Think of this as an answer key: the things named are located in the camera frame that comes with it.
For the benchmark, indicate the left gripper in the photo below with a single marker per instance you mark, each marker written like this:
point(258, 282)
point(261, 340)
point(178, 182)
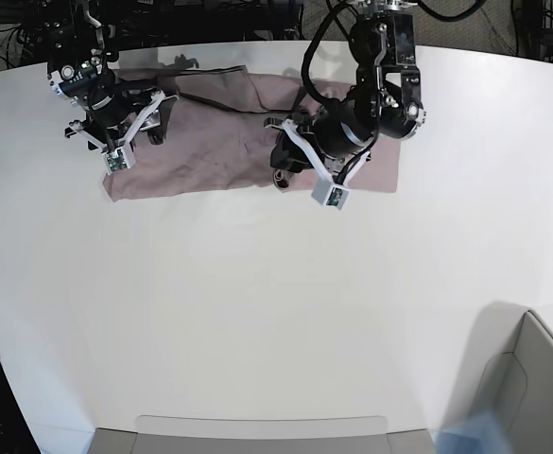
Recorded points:
point(335, 135)

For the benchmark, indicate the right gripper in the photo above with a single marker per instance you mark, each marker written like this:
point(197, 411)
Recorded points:
point(118, 114)

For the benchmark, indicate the pink T-shirt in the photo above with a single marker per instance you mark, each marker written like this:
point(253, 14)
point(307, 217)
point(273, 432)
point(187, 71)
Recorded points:
point(215, 133)

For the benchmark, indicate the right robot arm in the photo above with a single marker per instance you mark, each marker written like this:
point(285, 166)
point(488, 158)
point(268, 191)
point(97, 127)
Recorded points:
point(79, 40)

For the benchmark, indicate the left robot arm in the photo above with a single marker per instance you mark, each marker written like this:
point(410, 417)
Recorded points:
point(384, 100)

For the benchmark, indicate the grey tray front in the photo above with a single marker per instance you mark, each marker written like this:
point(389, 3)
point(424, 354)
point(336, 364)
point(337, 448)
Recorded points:
point(161, 434)

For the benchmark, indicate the grey bin right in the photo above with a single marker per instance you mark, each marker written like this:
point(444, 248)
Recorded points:
point(513, 404)

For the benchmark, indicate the blue object corner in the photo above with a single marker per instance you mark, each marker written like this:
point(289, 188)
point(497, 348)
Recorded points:
point(474, 432)

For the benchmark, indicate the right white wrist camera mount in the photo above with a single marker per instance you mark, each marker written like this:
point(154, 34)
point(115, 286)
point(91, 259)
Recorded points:
point(118, 156)

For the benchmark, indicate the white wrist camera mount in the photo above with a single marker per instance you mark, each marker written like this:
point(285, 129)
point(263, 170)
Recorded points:
point(118, 156)
point(332, 187)

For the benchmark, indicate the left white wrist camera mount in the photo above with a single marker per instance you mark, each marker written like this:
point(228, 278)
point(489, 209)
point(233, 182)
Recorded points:
point(332, 187)

